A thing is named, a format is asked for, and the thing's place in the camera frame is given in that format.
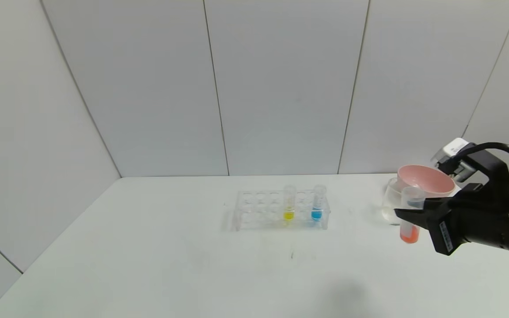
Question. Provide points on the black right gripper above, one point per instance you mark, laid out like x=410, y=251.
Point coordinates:
x=445, y=232

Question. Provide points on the test tube with red liquid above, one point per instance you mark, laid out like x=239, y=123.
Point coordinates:
x=410, y=236

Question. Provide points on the test tube with yellow liquid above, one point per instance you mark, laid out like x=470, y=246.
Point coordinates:
x=289, y=215

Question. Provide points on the clear glass beaker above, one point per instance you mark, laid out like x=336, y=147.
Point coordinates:
x=389, y=207

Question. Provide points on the test tube with blue liquid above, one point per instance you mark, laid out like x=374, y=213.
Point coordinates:
x=317, y=215

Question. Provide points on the clear plastic test tube rack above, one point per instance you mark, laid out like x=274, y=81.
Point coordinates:
x=259, y=212

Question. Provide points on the pink bowl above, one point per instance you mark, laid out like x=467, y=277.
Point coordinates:
x=431, y=179

